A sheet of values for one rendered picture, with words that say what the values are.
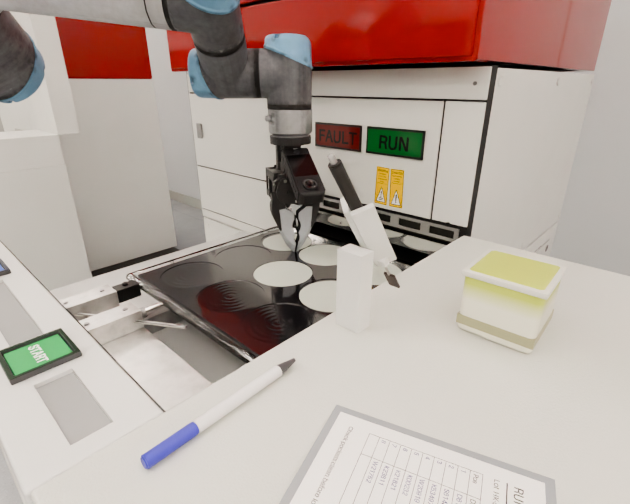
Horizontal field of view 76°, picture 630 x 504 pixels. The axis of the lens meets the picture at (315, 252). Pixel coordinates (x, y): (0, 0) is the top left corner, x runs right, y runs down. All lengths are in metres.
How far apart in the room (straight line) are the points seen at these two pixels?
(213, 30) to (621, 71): 1.78
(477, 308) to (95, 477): 0.34
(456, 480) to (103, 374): 0.29
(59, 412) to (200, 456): 0.13
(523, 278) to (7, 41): 0.80
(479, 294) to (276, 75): 0.45
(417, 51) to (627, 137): 1.56
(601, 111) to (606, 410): 1.82
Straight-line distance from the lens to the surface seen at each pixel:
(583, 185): 2.18
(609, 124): 2.14
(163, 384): 0.51
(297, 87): 0.69
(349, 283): 0.39
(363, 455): 0.30
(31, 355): 0.46
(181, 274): 0.71
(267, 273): 0.68
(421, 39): 0.67
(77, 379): 0.42
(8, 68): 0.86
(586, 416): 0.39
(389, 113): 0.75
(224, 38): 0.63
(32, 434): 0.38
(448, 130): 0.70
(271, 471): 0.30
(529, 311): 0.40
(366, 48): 0.72
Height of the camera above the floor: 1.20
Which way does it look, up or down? 23 degrees down
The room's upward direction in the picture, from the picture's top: straight up
